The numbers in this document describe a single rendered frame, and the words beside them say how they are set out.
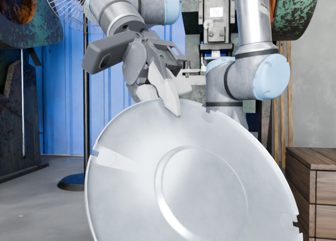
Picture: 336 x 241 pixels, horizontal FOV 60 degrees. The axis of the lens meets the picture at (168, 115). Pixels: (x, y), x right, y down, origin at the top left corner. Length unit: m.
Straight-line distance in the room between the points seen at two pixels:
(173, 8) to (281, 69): 0.33
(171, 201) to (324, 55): 2.89
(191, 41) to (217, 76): 1.11
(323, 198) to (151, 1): 0.80
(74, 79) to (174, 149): 2.86
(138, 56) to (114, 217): 0.25
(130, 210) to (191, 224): 0.07
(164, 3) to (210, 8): 1.13
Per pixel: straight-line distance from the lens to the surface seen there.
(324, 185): 1.08
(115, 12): 0.55
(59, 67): 3.30
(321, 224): 1.11
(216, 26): 1.74
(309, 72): 3.09
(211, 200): 0.37
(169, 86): 0.41
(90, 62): 0.44
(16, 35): 2.24
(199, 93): 1.53
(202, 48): 1.73
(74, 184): 2.00
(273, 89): 0.80
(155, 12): 0.64
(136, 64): 0.47
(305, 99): 3.06
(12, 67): 2.54
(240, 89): 0.83
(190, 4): 1.74
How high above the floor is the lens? 0.54
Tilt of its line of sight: 2 degrees down
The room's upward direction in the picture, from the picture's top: straight up
